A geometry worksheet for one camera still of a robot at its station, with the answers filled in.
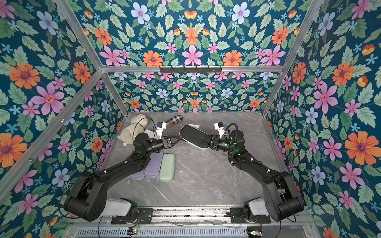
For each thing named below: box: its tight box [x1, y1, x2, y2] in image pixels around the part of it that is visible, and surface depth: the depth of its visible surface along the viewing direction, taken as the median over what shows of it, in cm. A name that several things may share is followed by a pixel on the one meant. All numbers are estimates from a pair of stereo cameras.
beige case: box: [178, 124, 212, 151], surface depth 75 cm
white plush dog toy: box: [117, 114, 149, 145], surface depth 101 cm
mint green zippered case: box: [158, 153, 176, 182], surface depth 89 cm
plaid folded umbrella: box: [165, 114, 184, 128], surface depth 113 cm
